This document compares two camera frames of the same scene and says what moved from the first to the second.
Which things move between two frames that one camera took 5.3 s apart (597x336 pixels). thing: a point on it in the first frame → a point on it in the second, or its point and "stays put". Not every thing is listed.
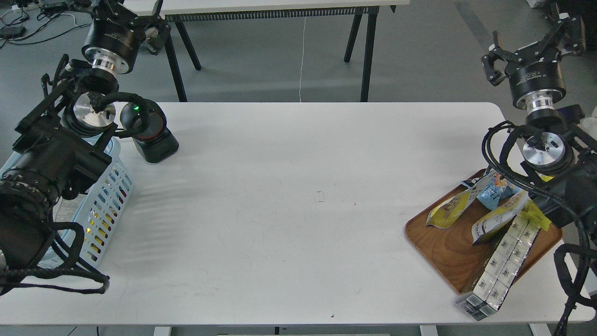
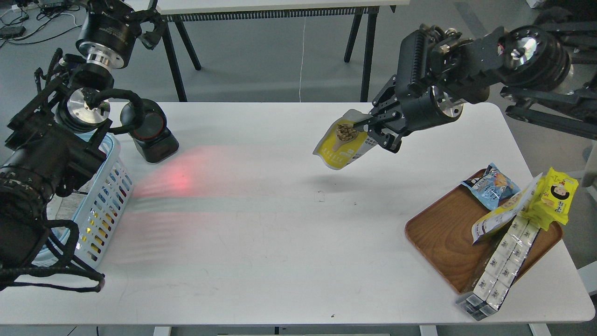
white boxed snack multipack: [492, 285] stays put
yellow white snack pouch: [444, 213] → [342, 143]
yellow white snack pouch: [496, 219] stays put
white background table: [179, 14] stays put
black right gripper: [537, 85] → [405, 114]
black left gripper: [116, 34] stays put
